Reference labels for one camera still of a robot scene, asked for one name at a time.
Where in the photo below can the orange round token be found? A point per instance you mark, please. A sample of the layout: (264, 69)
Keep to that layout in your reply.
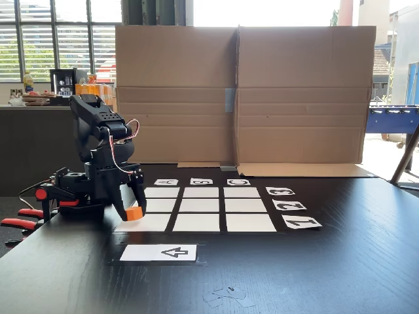
(134, 213)

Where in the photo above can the white nine-square grid sheet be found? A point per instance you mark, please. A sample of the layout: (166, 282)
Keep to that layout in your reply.
(199, 209)

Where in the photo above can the paper sheet letter A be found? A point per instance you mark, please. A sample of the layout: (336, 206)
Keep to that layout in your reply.
(166, 182)

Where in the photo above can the white arrow paper sheet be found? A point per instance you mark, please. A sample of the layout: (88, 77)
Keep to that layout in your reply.
(147, 252)

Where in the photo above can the paper sheet letter B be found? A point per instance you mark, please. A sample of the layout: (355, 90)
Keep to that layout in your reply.
(201, 181)

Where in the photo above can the red black clamp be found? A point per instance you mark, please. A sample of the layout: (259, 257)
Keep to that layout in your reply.
(19, 224)
(49, 196)

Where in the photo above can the orange juice carton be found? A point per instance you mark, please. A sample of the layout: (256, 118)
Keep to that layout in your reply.
(106, 93)
(85, 89)

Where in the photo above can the dark counter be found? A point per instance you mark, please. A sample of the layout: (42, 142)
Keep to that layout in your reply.
(36, 147)

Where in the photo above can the brown cardboard box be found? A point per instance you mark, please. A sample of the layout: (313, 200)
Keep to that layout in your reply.
(304, 98)
(176, 98)

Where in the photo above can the paper sheet letter C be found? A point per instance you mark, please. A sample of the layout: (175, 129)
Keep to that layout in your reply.
(238, 182)

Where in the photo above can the small black fridge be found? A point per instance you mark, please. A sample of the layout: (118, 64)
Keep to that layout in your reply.
(63, 85)

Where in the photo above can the wooden food tray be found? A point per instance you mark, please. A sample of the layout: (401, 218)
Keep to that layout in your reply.
(36, 98)

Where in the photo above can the yellow bottle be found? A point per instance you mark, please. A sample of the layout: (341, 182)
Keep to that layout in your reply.
(28, 83)

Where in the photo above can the paper sheet number 3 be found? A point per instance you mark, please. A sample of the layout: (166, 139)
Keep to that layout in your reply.
(280, 191)

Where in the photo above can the paper sheet number 2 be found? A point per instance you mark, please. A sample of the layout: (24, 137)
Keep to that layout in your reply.
(289, 205)

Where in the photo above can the paper sheet number 1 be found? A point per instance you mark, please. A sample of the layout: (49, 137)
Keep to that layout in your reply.
(301, 222)

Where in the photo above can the blue foosball table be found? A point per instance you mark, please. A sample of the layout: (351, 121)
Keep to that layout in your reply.
(393, 119)

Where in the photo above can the grey metal table leg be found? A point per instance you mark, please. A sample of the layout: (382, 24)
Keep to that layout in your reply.
(404, 160)

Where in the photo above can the grey duct tape strip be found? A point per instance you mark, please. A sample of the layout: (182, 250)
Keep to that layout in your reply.
(229, 99)
(228, 168)

